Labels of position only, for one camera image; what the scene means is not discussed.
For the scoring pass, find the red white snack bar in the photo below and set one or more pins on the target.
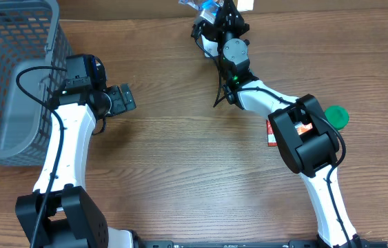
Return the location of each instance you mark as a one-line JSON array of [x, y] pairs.
[[271, 140]]

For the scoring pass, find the grey plastic mesh basket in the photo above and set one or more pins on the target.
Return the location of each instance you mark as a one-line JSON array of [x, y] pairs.
[[33, 49]]

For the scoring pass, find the white brown snack wrapper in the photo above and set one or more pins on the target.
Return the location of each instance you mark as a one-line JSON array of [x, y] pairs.
[[213, 5]]

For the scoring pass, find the white barcode scanner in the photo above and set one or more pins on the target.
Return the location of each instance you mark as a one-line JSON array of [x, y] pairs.
[[211, 47]]

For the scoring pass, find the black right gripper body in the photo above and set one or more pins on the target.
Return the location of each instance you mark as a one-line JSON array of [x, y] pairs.
[[230, 20]]

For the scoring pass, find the green lid Knorr jar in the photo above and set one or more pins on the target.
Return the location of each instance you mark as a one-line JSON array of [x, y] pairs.
[[337, 116]]

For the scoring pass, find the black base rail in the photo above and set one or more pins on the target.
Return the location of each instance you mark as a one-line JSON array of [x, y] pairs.
[[171, 244]]

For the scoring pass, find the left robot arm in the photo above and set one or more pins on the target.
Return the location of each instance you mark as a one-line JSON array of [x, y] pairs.
[[59, 212]]

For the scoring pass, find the small orange white packet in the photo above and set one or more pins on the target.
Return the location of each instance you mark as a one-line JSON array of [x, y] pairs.
[[302, 128]]

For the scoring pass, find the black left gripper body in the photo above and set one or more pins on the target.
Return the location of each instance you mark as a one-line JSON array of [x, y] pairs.
[[125, 98]]

